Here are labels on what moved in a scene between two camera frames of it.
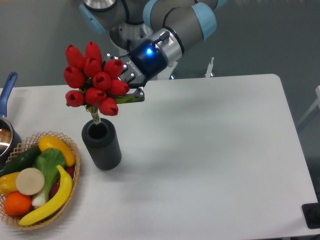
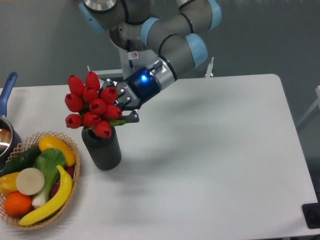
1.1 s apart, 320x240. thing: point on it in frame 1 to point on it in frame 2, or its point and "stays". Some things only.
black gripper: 146,59 to 140,87
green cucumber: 22,161 stays
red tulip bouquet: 97,81 to 93,106
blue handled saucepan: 10,139 stays
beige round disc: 30,181 stays
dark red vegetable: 70,170 stays
